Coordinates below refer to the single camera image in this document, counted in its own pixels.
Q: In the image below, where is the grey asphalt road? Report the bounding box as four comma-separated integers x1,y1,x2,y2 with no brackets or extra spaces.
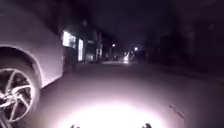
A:
19,59,224,128

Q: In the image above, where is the building with lit windows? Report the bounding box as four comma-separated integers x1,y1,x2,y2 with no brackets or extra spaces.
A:
56,19,114,66

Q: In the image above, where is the white car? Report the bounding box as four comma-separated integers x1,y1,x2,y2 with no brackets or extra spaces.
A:
0,3,66,128

